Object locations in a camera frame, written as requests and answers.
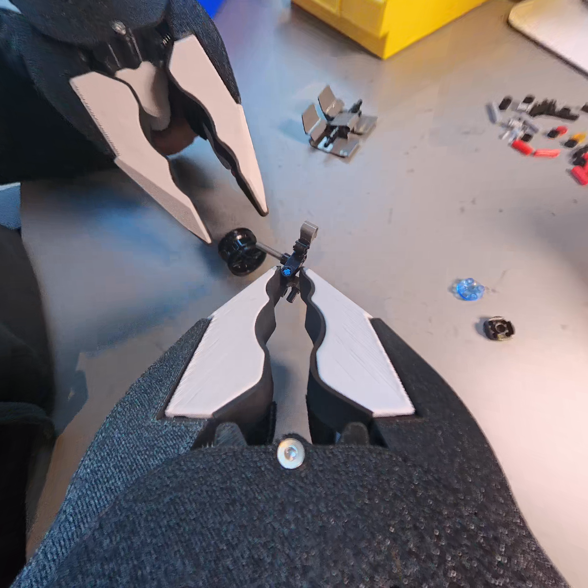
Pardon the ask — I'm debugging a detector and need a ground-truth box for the white book stand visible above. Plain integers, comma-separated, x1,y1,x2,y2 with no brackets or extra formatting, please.
507,0,588,76

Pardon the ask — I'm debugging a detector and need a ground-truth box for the yellow plastic bin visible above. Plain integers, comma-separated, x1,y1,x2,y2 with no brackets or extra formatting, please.
292,0,488,59

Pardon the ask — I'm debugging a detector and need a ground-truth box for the person's left hand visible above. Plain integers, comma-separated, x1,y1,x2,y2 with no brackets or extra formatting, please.
151,120,197,156

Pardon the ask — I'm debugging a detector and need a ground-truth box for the blue translucent round brick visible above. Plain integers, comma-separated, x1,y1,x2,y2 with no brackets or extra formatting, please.
452,277,486,301

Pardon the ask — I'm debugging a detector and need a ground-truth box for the person's left forearm black sleeve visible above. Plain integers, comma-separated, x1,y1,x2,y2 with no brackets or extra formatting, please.
0,9,115,184

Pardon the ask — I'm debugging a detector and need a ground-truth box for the grey office chair seat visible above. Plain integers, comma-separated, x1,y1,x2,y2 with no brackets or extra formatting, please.
0,183,21,229

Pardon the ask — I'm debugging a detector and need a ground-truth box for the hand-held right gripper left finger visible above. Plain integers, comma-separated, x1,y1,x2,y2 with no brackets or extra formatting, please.
165,267,282,445

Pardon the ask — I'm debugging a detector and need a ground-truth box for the pile of small toy bricks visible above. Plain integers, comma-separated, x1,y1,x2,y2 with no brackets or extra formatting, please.
486,94,588,185

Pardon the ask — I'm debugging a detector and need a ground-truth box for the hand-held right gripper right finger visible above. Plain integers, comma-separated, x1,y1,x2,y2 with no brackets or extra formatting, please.
301,269,415,444

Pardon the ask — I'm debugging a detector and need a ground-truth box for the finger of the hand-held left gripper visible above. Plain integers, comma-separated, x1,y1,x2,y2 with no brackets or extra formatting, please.
168,34,269,217
69,71,213,244

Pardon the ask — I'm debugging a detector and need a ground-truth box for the small black round brick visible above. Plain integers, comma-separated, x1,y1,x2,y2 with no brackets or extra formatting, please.
482,316,516,341

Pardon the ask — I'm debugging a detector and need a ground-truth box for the small black grey brick assembly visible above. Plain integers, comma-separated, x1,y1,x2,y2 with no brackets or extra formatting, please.
278,220,320,303

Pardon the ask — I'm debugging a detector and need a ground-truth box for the grey panel brick assembly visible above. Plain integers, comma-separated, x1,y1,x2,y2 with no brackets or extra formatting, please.
301,85,378,159

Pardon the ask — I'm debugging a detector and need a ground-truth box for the person's black printed hoodie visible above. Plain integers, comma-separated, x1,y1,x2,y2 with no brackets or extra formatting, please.
0,225,56,579

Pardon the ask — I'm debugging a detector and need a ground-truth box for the dark metal rod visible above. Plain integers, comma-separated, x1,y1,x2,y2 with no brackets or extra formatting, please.
324,102,364,148

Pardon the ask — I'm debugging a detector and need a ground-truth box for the black toy wheel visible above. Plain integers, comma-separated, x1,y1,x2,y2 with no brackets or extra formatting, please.
218,228,267,276

